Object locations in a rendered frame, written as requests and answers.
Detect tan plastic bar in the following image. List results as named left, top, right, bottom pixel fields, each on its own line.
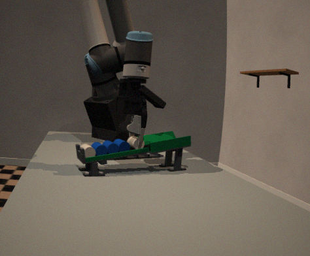
left=127, top=136, right=145, bottom=150
left=81, top=144, right=95, bottom=158

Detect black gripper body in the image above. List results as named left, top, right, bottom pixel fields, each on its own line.
left=115, top=78, right=146, bottom=115

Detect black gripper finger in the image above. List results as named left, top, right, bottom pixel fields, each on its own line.
left=127, top=104, right=147, bottom=146
left=119, top=114, right=136, bottom=136

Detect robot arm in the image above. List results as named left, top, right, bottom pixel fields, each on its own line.
left=77, top=0, right=166, bottom=108

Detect blue plastic bar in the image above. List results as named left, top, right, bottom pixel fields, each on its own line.
left=103, top=140, right=119, bottom=154
left=92, top=142, right=107, bottom=155
left=113, top=138, right=130, bottom=152

